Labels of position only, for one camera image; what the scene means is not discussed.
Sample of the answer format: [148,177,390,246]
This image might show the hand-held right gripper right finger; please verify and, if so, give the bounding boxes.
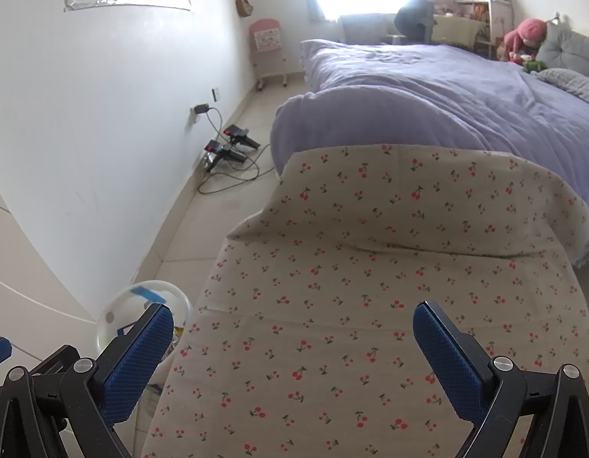
[413,300,589,458]

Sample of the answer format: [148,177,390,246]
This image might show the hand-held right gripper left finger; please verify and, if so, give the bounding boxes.
[0,302,175,458]

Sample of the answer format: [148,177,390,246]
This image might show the white plastic bin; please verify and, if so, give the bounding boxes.
[96,280,195,397]

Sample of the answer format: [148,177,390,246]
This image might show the white wardrobe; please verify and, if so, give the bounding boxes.
[0,172,100,458]

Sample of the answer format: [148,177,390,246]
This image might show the cherry print tablecloth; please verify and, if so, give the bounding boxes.
[139,143,589,458]

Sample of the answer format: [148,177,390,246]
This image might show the spare black gripper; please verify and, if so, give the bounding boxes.
[223,124,261,150]
[204,140,248,173]

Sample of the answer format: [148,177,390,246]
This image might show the patterned grey pillow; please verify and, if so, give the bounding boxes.
[536,68,589,108]

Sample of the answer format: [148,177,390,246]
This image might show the desk with cream cloth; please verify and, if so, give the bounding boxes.
[433,14,481,51]

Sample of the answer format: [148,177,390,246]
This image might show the pink plush toy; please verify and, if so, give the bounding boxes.
[497,18,547,63]

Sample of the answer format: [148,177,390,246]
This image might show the dark blue office chair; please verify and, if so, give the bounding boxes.
[394,0,439,44]

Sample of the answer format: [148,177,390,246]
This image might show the pink folding chair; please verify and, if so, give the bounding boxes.
[249,18,290,91]

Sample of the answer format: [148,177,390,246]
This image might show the black charging cables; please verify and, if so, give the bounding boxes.
[196,107,271,195]

